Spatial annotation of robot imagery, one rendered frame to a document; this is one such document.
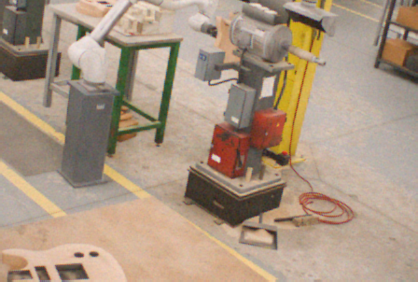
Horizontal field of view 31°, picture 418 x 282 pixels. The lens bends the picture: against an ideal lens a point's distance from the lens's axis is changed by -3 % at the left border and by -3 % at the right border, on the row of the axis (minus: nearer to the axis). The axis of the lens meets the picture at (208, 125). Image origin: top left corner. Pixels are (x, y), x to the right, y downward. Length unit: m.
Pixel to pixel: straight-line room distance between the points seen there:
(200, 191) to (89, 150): 0.83
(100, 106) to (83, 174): 0.51
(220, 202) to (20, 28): 2.84
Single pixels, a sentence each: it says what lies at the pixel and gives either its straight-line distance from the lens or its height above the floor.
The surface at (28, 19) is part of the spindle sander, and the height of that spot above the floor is 0.55.
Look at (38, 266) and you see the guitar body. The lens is 2.67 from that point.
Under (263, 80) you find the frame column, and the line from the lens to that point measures 5.05.
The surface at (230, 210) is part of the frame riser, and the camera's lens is 5.23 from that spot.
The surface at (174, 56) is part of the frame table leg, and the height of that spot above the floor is 0.78.
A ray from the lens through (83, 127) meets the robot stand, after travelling 5.23.
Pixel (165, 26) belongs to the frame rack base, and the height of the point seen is 0.99.
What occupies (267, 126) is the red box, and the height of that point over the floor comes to 0.72.
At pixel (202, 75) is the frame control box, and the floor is 0.96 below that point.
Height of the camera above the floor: 2.52
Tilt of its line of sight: 22 degrees down
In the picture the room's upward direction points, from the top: 11 degrees clockwise
